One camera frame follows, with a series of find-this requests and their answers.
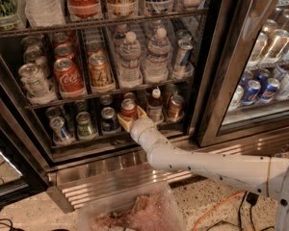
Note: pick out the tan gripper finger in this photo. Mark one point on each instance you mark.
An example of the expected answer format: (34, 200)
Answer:
(125, 122)
(141, 113)

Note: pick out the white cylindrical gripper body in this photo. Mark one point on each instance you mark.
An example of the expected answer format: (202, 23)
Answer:
(141, 127)

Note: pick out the red coke can front bottom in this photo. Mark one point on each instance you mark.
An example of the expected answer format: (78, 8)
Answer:
(128, 108)

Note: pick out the red coke can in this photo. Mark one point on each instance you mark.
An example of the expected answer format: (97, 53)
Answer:
(130, 95)
(128, 108)

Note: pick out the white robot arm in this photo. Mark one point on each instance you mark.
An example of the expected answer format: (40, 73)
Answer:
(262, 175)

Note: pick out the blue pepsi can bottom shelf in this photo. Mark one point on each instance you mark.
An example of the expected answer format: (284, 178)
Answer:
(109, 121)

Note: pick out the red coke can rear bottom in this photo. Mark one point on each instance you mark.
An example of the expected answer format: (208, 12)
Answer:
(130, 95)

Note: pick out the brown can bottom right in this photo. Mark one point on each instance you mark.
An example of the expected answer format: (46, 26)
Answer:
(175, 108)

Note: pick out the green soda can bottom shelf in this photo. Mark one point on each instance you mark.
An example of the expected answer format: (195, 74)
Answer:
(85, 130)

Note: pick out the orange brown can middle shelf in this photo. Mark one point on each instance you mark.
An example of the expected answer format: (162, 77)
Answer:
(101, 77)

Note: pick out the slim blue silver can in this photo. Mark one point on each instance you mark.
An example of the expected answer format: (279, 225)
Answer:
(182, 55)

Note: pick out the blue white can bottom left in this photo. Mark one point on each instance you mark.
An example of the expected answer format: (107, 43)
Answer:
(62, 135)

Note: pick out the red coca-cola can middle shelf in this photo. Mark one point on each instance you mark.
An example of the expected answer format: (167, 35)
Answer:
(69, 78)

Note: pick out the steel fridge base grille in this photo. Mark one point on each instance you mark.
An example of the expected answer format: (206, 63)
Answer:
(75, 186)

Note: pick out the white silver can middle left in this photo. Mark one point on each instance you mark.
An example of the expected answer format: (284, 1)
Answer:
(39, 91)

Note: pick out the pepsi can right fridge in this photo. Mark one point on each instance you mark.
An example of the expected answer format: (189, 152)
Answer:
(252, 88)

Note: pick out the coca-cola bottle top shelf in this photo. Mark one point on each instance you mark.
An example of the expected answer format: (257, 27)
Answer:
(83, 9)

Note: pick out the juice bottle white cap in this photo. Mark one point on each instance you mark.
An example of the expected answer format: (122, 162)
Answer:
(154, 106)

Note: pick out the water bottle left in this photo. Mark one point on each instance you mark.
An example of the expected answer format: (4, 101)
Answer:
(129, 53)

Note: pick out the water bottle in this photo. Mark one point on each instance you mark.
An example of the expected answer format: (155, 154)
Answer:
(157, 57)
(129, 53)

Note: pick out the water bottle right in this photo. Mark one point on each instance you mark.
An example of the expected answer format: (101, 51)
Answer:
(157, 57)

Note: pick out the clear plastic bin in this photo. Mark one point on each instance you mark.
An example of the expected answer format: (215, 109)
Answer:
(146, 208)

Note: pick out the black power adapter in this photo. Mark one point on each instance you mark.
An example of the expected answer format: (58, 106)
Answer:
(252, 198)

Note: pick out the steel fridge door frame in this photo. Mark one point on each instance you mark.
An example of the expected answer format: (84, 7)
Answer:
(245, 24)

